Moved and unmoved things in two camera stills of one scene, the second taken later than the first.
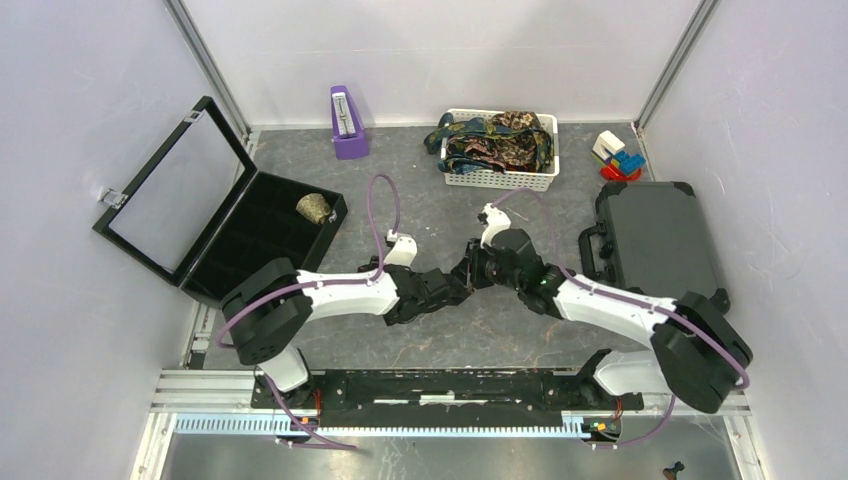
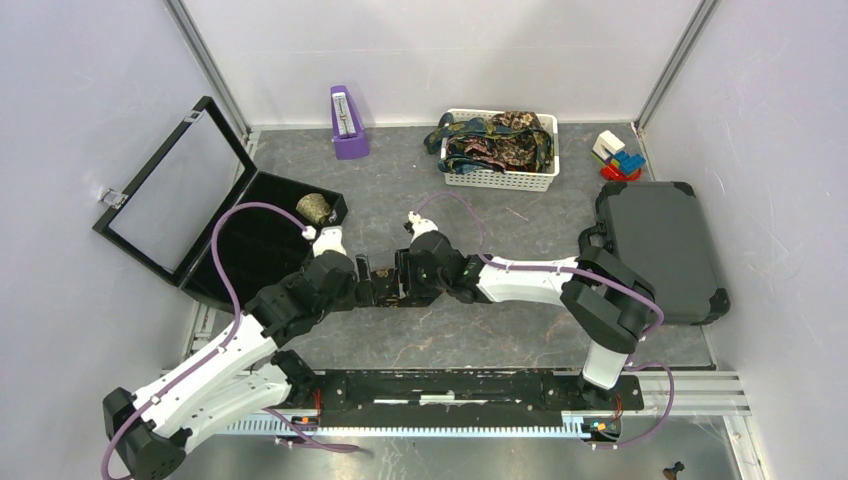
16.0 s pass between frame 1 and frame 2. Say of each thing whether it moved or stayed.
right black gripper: moved
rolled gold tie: stayed
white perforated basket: stayed
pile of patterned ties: stayed
